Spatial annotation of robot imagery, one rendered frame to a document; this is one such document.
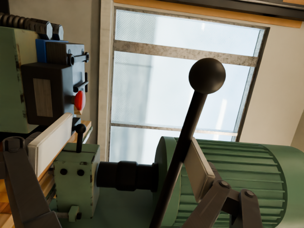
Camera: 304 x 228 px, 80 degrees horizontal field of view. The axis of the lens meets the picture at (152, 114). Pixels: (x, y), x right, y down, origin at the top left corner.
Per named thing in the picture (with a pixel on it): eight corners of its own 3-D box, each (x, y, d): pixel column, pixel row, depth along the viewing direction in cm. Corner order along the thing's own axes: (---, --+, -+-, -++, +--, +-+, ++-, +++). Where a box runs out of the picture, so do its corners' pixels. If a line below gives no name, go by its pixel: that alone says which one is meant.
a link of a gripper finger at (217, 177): (220, 200, 13) (258, 206, 14) (201, 159, 18) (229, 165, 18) (213, 215, 14) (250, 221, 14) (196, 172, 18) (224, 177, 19)
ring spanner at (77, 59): (86, 51, 35) (89, 51, 35) (86, 62, 36) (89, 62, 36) (66, 53, 25) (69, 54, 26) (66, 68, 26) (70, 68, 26)
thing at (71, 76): (62, 40, 33) (93, 44, 34) (65, 98, 37) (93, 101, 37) (15, 37, 21) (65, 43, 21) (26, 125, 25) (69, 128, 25)
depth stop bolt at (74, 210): (31, 203, 35) (83, 205, 36) (32, 211, 36) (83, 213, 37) (25, 212, 33) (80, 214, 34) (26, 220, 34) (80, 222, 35)
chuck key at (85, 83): (84, 71, 35) (89, 72, 35) (84, 91, 36) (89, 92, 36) (71, 77, 28) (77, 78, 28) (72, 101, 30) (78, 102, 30)
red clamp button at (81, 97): (79, 88, 28) (86, 88, 28) (80, 106, 29) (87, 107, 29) (73, 92, 25) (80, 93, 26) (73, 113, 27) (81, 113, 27)
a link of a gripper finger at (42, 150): (36, 180, 14) (26, 178, 14) (70, 137, 21) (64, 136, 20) (37, 146, 13) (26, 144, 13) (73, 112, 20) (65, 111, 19)
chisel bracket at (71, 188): (59, 140, 39) (100, 144, 39) (63, 192, 43) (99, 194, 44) (41, 161, 32) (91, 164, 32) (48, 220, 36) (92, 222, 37)
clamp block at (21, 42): (13, 28, 33) (64, 35, 34) (23, 99, 38) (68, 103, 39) (-78, 16, 19) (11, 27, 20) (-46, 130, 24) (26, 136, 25)
